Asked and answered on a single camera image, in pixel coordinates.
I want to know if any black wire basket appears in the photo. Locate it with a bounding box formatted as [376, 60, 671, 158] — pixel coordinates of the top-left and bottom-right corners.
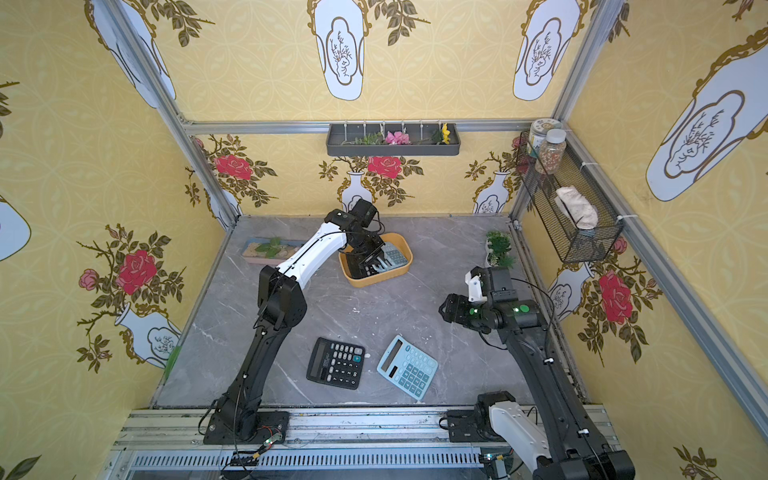
[510, 131, 624, 263]

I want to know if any yellow storage box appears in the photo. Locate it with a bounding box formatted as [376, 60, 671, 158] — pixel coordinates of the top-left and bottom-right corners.
[339, 233, 413, 288]

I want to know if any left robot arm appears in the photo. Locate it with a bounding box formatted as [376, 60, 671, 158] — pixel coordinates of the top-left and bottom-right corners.
[203, 200, 384, 447]

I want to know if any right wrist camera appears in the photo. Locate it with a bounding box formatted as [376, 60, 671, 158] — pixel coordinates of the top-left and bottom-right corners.
[465, 272, 487, 305]

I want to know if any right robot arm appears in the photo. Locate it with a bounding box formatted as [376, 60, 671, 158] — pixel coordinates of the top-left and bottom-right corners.
[439, 267, 636, 479]

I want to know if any jar behind with patterned lid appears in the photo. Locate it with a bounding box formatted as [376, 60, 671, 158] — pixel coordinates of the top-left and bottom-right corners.
[527, 118, 562, 155]

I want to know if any yellow artificial flower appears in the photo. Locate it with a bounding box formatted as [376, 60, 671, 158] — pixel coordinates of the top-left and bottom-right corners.
[440, 123, 451, 145]

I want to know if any black calculator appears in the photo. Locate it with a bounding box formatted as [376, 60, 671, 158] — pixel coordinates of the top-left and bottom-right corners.
[306, 337, 365, 390]
[345, 255, 377, 280]

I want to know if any grey wall shelf tray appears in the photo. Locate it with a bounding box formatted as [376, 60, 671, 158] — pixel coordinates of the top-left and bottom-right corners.
[325, 121, 462, 157]

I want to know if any beige cloth in basket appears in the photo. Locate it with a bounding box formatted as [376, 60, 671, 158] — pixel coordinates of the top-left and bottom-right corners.
[555, 186, 599, 230]

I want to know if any small potted green plant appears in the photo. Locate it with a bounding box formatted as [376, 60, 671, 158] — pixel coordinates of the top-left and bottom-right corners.
[485, 230, 515, 268]

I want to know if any jar with white lid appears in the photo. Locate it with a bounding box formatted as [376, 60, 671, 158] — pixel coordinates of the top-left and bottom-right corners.
[535, 129, 567, 174]

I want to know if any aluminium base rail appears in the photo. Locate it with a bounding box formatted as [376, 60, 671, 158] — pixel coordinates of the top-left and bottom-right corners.
[98, 405, 637, 480]

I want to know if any pink artificial flower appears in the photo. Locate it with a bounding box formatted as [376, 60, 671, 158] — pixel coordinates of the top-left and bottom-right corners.
[384, 131, 411, 145]

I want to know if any blue calculator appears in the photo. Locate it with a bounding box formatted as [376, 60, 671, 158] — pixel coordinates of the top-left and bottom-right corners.
[377, 335, 438, 401]
[380, 242, 408, 274]

